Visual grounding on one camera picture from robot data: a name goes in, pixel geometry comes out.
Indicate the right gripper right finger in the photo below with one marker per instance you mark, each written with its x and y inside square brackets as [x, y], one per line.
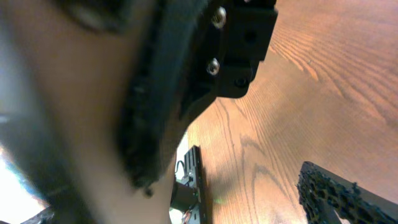
[329, 198]

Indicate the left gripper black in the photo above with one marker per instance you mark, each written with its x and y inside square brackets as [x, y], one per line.
[188, 195]

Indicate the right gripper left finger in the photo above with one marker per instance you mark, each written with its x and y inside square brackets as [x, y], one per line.
[196, 52]

